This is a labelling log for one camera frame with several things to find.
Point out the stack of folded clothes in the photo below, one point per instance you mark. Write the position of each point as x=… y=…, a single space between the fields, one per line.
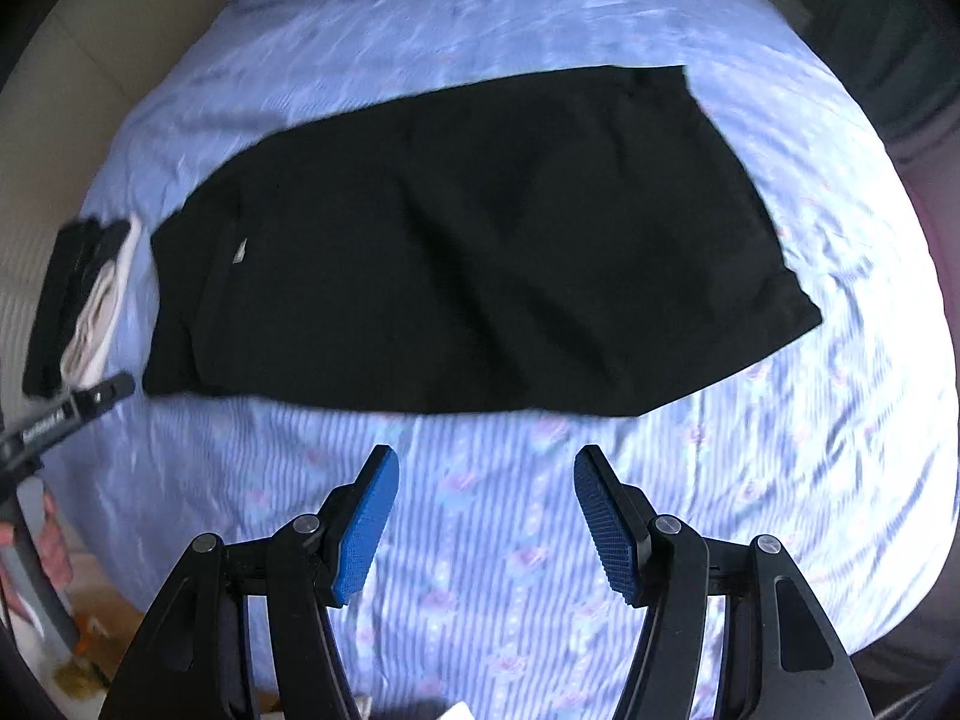
x=56 y=300

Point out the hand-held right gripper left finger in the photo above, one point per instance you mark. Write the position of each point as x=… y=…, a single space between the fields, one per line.
x=366 y=532

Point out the folded white cloth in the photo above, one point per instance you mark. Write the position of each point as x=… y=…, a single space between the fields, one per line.
x=101 y=315

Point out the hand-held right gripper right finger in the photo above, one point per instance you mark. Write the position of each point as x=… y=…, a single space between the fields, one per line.
x=607 y=532

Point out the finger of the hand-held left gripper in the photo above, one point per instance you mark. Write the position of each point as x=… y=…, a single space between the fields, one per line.
x=105 y=392

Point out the person's left hand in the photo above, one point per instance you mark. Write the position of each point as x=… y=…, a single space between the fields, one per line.
x=54 y=540

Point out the bed with blue striped sheet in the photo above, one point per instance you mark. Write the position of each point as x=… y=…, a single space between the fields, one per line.
x=525 y=30

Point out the dark green cloth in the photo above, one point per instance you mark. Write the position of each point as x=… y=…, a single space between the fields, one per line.
x=885 y=52

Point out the black pants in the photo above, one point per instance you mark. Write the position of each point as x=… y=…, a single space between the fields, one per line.
x=480 y=255

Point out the cream padded headboard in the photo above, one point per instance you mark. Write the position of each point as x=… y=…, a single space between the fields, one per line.
x=112 y=22

